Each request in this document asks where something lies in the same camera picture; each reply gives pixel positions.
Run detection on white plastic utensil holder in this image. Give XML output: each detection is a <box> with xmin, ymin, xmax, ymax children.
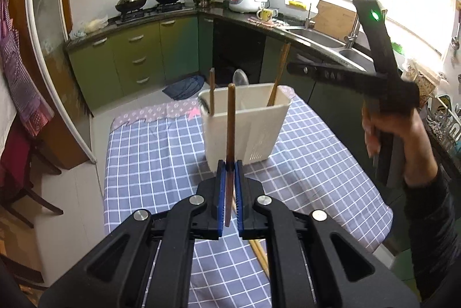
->
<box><xmin>197</xmin><ymin>83</ymin><xmax>293</xmax><ymax>166</ymax></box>

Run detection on black wok with lid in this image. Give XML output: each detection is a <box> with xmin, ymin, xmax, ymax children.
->
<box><xmin>115</xmin><ymin>0</ymin><xmax>148</xmax><ymax>14</ymax></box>

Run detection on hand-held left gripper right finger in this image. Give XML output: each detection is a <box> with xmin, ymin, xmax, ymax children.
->
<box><xmin>234</xmin><ymin>160</ymin><xmax>420</xmax><ymax>308</ymax></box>

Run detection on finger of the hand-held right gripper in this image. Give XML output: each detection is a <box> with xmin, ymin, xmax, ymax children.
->
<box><xmin>287</xmin><ymin>61</ymin><xmax>366</xmax><ymax>94</ymax></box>

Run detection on purple checked apron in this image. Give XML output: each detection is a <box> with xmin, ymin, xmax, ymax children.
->
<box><xmin>0</xmin><ymin>0</ymin><xmax>54</xmax><ymax>138</ymax></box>

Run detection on hanging metal ladle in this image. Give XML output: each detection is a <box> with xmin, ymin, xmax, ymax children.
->
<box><xmin>452</xmin><ymin>20</ymin><xmax>461</xmax><ymax>60</ymax></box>

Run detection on white rice cooker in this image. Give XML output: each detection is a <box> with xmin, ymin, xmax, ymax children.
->
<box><xmin>228</xmin><ymin>0</ymin><xmax>269</xmax><ymax>14</ymax></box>

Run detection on black gas stove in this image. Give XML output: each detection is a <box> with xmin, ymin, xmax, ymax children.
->
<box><xmin>115</xmin><ymin>3</ymin><xmax>197</xmax><ymax>23</ymax></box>

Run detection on tall steel faucet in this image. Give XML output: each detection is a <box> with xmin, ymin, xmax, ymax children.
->
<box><xmin>344</xmin><ymin>11</ymin><xmax>362</xmax><ymax>50</ymax></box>

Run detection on red patterned cloth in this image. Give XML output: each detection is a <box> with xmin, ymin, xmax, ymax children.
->
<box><xmin>248</xmin><ymin>16</ymin><xmax>285</xmax><ymax>28</ymax></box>

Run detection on blue checked tablecloth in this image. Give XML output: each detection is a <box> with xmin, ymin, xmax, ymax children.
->
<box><xmin>104</xmin><ymin>85</ymin><xmax>394</xmax><ymax>308</ymax></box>

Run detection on blue floor mat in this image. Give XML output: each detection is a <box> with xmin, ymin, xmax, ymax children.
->
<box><xmin>162</xmin><ymin>75</ymin><xmax>206</xmax><ymax>100</ymax></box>

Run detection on patterned food bag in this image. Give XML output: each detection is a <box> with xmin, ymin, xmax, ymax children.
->
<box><xmin>403</xmin><ymin>58</ymin><xmax>443</xmax><ymax>107</ymax></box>

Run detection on green base cabinets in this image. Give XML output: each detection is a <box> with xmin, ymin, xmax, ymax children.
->
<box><xmin>67</xmin><ymin>15</ymin><xmax>215</xmax><ymax>114</ymax></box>

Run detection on steel double sink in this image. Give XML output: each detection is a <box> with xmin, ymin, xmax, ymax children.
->
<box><xmin>286</xmin><ymin>25</ymin><xmax>379</xmax><ymax>73</ymax></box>

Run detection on dark brown chopstick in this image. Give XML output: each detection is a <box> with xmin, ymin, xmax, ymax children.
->
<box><xmin>225</xmin><ymin>83</ymin><xmax>237</xmax><ymax>227</ymax></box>
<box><xmin>209</xmin><ymin>68</ymin><xmax>216</xmax><ymax>114</ymax></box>

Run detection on white-framed glass sliding door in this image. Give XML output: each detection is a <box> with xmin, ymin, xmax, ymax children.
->
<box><xmin>25</xmin><ymin>0</ymin><xmax>98</xmax><ymax>165</ymax></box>

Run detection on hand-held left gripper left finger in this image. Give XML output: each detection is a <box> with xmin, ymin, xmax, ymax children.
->
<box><xmin>38</xmin><ymin>160</ymin><xmax>227</xmax><ymax>308</ymax></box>

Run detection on clear plastic food bag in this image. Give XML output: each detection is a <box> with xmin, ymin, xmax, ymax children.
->
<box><xmin>69</xmin><ymin>16</ymin><xmax>109</xmax><ymax>39</ymax></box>

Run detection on dish rack with glasses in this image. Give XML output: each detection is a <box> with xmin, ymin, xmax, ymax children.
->
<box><xmin>425</xmin><ymin>92</ymin><xmax>461</xmax><ymax>157</ymax></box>

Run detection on black kitchen countertop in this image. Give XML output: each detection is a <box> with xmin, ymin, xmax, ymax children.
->
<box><xmin>65</xmin><ymin>2</ymin><xmax>461</xmax><ymax>150</ymax></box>

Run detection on light brown chopstick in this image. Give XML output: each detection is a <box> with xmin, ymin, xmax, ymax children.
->
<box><xmin>267</xmin><ymin>42</ymin><xmax>292</xmax><ymax>107</ymax></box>

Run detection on person's right forearm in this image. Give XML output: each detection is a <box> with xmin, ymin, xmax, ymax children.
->
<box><xmin>403</xmin><ymin>164</ymin><xmax>461</xmax><ymax>299</ymax></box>

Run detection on wooden chair with red cushion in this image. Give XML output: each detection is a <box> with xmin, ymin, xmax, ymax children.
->
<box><xmin>0</xmin><ymin>121</ymin><xmax>65</xmax><ymax>229</ymax></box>

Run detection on wooden cutting board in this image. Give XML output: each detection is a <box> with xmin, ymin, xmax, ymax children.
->
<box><xmin>314</xmin><ymin>0</ymin><xmax>361</xmax><ymax>39</ymax></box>

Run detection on wooden door frame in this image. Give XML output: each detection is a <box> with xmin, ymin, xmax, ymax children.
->
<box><xmin>7</xmin><ymin>0</ymin><xmax>90</xmax><ymax>170</ymax></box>

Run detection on person's right hand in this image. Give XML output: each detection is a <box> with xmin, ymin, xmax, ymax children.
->
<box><xmin>362</xmin><ymin>107</ymin><xmax>438</xmax><ymax>186</ymax></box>

